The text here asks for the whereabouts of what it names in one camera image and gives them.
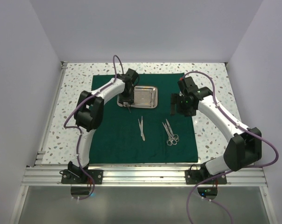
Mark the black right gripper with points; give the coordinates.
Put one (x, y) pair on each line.
(175, 99)

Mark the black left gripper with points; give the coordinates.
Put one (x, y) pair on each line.
(130, 98)

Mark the stainless steel instrument tray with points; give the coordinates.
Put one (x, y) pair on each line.
(145, 97)

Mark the dark green surgical cloth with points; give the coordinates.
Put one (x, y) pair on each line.
(118, 138)

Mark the steel forceps with ring handles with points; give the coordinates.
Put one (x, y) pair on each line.
(171, 141)

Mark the steel surgical scissors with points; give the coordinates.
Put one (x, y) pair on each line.
(176, 137)

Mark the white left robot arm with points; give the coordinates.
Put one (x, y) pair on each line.
(88, 116)

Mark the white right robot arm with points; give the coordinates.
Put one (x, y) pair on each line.
(244, 144)

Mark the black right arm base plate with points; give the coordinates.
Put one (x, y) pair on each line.
(195, 175)

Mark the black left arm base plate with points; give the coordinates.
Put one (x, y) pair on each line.
(70, 178)

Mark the aluminium extrusion rail frame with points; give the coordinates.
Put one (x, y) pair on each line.
(142, 192)

